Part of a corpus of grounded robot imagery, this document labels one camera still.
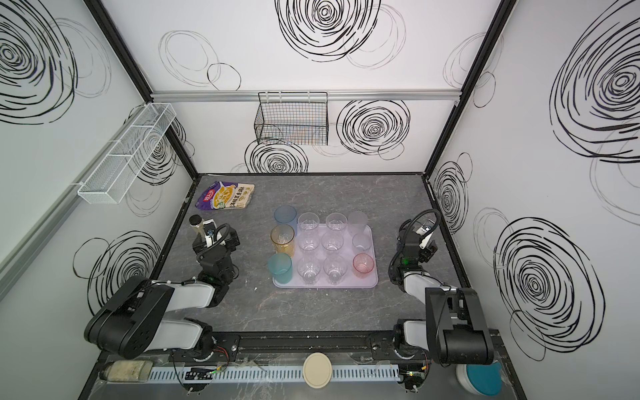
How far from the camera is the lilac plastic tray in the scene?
2.83ft

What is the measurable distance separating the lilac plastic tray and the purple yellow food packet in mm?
315

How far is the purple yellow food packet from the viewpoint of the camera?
1.09m
